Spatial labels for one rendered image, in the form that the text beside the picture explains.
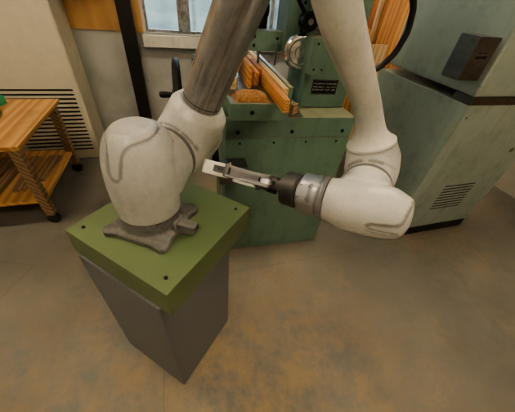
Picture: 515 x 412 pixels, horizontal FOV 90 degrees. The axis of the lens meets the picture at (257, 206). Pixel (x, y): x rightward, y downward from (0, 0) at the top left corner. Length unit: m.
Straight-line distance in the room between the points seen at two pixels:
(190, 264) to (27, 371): 0.97
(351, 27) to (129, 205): 0.52
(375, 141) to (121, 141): 0.51
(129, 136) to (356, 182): 0.44
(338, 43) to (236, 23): 0.23
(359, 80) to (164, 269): 0.54
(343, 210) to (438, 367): 1.16
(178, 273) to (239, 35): 0.52
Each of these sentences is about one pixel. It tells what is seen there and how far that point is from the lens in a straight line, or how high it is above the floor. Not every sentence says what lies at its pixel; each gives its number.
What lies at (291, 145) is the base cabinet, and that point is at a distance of 1.19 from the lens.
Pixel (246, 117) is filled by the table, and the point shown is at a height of 0.85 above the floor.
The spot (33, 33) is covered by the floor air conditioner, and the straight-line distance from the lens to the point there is 2.31.
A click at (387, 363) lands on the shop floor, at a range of 1.44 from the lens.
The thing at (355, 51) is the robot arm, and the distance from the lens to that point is 0.46.
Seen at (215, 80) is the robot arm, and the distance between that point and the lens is 0.64.
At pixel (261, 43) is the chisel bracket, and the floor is 1.03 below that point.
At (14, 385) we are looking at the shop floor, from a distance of 1.48.
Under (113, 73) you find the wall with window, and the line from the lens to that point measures 2.57.
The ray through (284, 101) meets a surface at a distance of 0.86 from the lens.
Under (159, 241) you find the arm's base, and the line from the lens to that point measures 0.67.
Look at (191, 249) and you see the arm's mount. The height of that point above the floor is 0.69.
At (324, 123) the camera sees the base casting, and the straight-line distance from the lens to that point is 1.20.
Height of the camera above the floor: 1.20
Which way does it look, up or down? 41 degrees down
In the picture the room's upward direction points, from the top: 6 degrees clockwise
